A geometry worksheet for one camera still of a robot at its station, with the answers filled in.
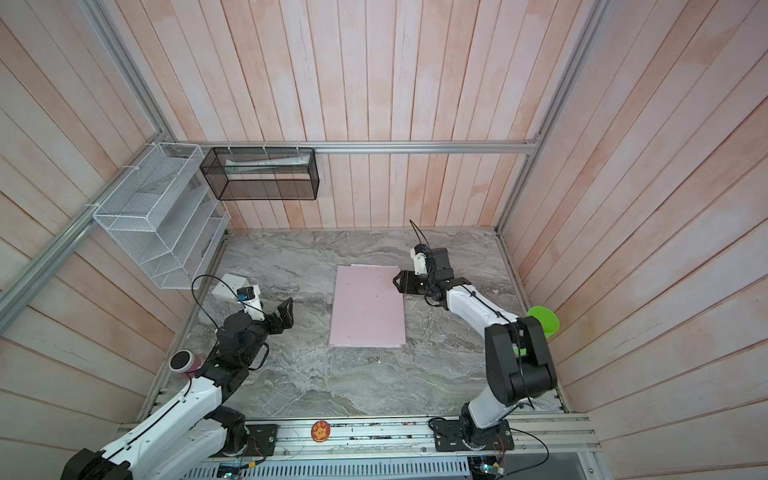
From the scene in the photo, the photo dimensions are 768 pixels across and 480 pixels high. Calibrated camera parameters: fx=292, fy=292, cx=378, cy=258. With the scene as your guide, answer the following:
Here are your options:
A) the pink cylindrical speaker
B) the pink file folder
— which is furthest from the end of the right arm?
the pink cylindrical speaker

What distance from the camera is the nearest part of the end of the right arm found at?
68cm

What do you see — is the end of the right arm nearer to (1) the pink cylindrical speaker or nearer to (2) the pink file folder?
(2) the pink file folder
